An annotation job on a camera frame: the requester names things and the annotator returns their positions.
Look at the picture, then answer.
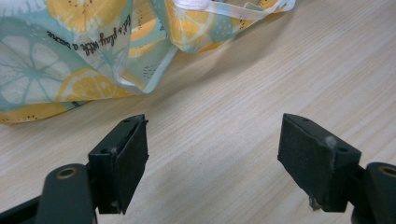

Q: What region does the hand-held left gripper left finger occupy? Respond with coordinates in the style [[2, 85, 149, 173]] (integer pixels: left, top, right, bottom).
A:
[[88, 114, 149, 216]]

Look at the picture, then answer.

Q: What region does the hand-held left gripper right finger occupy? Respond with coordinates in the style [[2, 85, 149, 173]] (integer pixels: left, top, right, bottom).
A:
[[276, 113, 362, 213]]

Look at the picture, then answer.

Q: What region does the lemon print cloth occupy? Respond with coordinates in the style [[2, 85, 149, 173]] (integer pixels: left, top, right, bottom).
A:
[[0, 0, 297, 126]]

